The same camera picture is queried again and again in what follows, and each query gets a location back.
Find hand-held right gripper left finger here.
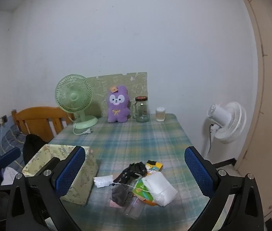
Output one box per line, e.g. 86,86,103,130
5,146,86,231

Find green patterned board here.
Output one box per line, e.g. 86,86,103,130
86,72,148,117

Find glass jar mug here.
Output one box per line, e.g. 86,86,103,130
132,96,150,123

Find purple plush toy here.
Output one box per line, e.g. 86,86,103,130
106,85,131,124

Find green desk fan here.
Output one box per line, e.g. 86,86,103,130
55,74,98,135

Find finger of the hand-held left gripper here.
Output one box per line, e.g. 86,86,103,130
0,147,21,174

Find cotton swab container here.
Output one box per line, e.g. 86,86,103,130
155,107,165,122

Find clear plastic bag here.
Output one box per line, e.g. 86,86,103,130
109,197,144,219

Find wooden chair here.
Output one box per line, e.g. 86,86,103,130
11,106,75,143

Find blue plaid bedding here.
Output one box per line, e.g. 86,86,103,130
0,125,27,171

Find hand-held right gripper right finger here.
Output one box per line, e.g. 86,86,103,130
184,146,264,231

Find black cloth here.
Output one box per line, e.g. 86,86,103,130
23,134,48,164

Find white tissue packet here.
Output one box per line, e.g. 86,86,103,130
141,172,178,207

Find white standing fan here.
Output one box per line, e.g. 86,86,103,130
203,101,247,159

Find green tissue packet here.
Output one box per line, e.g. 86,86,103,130
132,178,159,206

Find plaid tablecloth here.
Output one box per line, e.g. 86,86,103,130
28,113,225,231

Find beige door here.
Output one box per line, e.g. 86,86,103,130
235,0,272,222

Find pale yellow patterned gift bag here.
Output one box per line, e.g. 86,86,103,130
22,144,98,206

